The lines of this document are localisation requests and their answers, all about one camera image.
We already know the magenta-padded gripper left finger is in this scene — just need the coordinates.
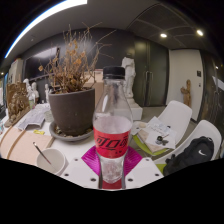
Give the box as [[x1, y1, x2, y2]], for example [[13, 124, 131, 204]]
[[59, 145, 103, 189]]

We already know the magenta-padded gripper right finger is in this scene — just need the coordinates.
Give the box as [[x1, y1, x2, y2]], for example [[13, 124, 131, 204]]
[[122, 145, 164, 190]]

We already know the clear red-labelled drink bottle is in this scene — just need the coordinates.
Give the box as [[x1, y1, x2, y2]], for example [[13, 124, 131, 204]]
[[92, 65, 134, 185]]

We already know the green seat cushion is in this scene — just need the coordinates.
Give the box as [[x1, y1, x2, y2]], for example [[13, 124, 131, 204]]
[[155, 163, 168, 174]]

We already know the white cartoon-print mug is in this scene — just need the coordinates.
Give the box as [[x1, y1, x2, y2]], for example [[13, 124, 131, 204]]
[[35, 147, 68, 176]]

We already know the green folder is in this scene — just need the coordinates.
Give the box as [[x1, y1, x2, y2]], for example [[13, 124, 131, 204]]
[[132, 133, 169, 157]]

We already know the black key bunch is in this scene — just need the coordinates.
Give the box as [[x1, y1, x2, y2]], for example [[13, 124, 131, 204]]
[[155, 134, 169, 146]]

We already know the metal spoon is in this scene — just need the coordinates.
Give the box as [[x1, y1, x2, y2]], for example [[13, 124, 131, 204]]
[[32, 141, 54, 167]]

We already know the stack of papers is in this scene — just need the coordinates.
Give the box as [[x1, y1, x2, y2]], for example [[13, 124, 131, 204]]
[[138, 115, 178, 154]]

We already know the black backpack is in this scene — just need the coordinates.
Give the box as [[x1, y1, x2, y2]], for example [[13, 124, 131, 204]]
[[162, 135, 215, 177]]

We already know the dried plant in grey pot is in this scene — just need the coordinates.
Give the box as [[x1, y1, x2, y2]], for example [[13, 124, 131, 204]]
[[37, 23, 118, 137]]

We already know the small grey bowl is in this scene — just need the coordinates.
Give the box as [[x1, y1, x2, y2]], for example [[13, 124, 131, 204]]
[[44, 109, 54, 123]]

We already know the white plastic chair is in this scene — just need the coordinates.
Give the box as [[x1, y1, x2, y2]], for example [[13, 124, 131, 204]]
[[153, 119, 223, 174], [131, 100, 193, 158]]

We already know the clear bag of papers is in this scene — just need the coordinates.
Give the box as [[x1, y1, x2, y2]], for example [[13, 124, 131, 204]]
[[14, 103, 51, 132]]

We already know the brown cardboard box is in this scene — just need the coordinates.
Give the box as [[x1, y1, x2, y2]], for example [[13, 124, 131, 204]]
[[83, 68, 105, 108]]

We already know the small white figurine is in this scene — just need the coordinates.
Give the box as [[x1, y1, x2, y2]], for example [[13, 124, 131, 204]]
[[44, 83, 51, 104]]

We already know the white green-labelled bottle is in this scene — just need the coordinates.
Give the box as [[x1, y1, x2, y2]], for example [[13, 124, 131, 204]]
[[28, 89, 36, 109]]

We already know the wooden figure sculpture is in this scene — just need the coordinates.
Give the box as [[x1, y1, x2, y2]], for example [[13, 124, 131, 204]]
[[180, 79, 193, 108]]

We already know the golden brown carved sculpture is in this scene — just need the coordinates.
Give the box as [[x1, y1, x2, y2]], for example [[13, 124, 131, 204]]
[[4, 82, 32, 128]]

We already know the white plaster statue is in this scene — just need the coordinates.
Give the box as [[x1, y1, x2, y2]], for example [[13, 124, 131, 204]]
[[120, 56, 137, 99]]

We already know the white plaster bust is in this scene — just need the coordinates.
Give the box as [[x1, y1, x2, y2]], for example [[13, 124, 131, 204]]
[[22, 78, 31, 91]]

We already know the dark double door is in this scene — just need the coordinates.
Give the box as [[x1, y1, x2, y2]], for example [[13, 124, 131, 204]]
[[133, 36, 169, 108]]

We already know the white cabinet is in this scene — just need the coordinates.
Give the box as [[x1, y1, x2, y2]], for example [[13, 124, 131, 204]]
[[8, 58, 25, 86]]

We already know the long ceiling light strip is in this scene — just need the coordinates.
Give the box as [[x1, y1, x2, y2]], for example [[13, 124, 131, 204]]
[[3, 0, 88, 59]]

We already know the white pedestal block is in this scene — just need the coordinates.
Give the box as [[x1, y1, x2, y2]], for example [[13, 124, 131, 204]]
[[126, 97, 144, 122]]

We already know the black wall screen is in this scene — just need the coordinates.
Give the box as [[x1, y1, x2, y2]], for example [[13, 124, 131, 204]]
[[23, 46, 61, 81]]

